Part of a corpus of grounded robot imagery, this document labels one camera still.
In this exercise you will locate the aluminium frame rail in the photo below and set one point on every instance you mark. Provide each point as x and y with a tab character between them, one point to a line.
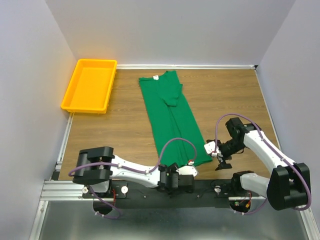
55	190

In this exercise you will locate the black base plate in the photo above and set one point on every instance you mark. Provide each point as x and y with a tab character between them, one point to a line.
216	193

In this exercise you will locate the yellow plastic tray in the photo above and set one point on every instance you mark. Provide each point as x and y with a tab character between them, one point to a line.
90	86

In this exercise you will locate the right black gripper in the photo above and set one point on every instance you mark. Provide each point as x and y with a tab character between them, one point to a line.
222	163

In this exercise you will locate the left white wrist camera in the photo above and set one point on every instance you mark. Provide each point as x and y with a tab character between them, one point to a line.
188	169

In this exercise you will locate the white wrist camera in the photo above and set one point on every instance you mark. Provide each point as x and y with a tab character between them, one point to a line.
212	150
188	169

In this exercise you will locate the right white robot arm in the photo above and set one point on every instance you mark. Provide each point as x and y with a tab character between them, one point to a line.
289	184

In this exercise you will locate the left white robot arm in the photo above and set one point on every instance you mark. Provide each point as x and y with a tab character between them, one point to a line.
98	165

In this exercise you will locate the green t shirt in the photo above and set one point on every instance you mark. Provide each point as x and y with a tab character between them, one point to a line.
176	133

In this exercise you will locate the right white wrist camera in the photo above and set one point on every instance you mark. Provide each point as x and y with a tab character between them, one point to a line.
212	150

